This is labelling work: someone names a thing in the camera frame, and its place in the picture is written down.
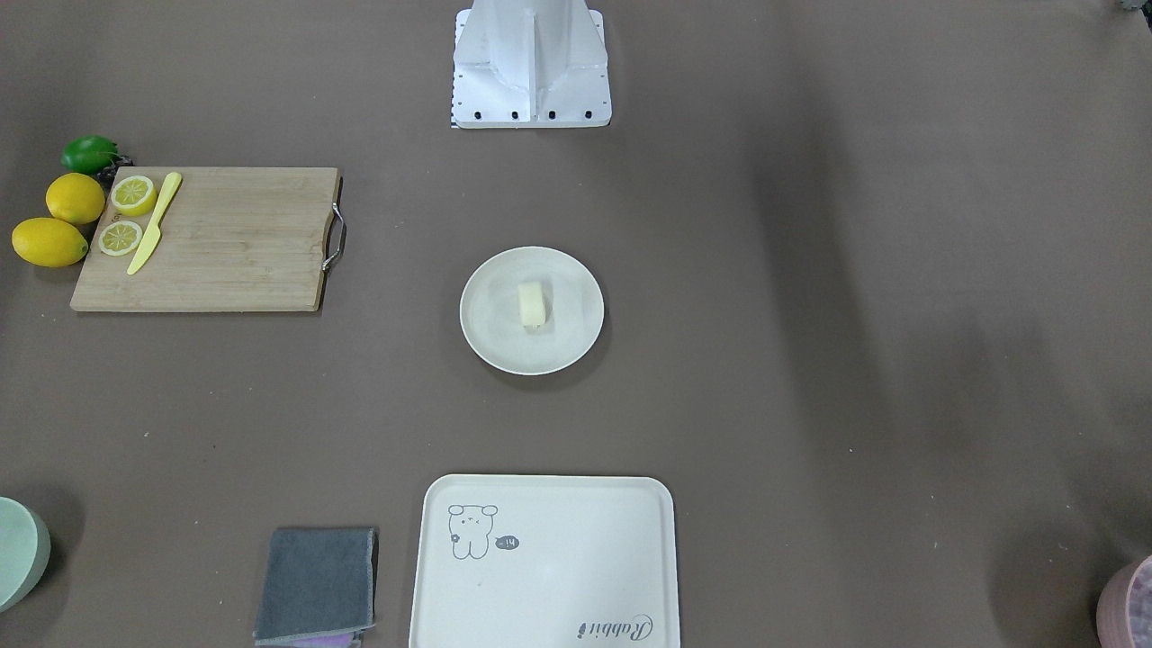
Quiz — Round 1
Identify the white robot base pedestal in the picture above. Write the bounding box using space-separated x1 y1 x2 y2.
450 1 613 129

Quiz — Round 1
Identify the lemon half slice lower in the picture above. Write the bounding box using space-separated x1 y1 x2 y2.
94 219 144 257

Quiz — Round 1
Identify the mint green bowl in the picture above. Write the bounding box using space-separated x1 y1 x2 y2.
1 497 52 612

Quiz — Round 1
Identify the cream rectangular rabbit tray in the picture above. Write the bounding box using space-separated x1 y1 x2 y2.
409 474 680 647

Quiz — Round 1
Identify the dark grey folded cloth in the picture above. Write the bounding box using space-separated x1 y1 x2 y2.
253 526 377 647

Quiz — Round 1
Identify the lemon half slice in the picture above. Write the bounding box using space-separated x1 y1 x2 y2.
94 219 144 257
109 174 159 218

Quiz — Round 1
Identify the pink bowl with ice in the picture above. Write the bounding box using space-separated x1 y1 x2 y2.
1096 557 1151 647

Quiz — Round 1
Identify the green lime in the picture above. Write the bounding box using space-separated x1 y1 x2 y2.
60 135 121 176

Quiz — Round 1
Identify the yellow plastic knife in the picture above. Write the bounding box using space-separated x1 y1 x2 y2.
126 172 184 276

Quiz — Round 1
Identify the lemon half slice upper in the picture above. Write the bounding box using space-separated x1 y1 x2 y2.
109 174 159 218

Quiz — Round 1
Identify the wooden cutting board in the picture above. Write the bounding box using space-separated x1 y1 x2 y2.
70 166 343 312

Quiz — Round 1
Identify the whole lemon far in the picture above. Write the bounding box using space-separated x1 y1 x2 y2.
45 172 106 225

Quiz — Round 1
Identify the cream round plate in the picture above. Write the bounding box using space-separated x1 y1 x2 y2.
458 246 606 376

